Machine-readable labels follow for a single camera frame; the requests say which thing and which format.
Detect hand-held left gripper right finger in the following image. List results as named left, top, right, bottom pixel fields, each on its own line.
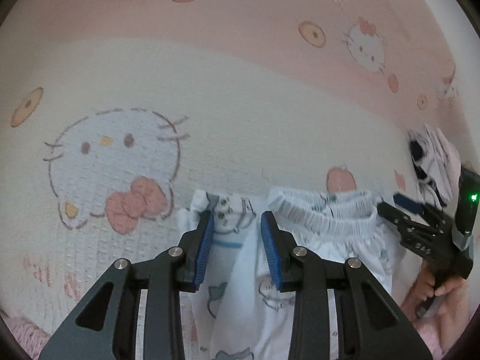
left=260, top=211, right=432, bottom=360

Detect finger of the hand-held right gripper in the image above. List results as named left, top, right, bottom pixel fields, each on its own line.
left=377, top=202, right=456, bottom=261
left=393, top=192, right=438, bottom=215

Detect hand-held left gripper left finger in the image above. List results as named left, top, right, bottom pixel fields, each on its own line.
left=39, top=211, right=215, bottom=360

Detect white cartoon print pants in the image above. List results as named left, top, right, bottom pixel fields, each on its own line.
left=176, top=185, right=404, bottom=360

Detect person's right hand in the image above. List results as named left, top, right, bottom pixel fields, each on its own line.
left=417, top=262, right=466, bottom=309

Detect dark striped folded garment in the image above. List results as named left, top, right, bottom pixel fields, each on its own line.
left=409, top=139, right=432, bottom=184

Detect pink dotted folded garment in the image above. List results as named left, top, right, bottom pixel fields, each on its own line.
left=431, top=127, right=463, bottom=203

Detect person's right leg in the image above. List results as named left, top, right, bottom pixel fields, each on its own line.
left=399, top=285, right=473, bottom=360

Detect person's leg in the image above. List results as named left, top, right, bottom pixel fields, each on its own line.
left=399, top=285, right=473, bottom=360
left=0, top=305, right=51, bottom=360

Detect pink cat print blanket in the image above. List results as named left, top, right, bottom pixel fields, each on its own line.
left=0, top=0, right=477, bottom=360

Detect person's left leg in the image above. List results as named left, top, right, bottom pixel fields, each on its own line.
left=0, top=305, right=51, bottom=360

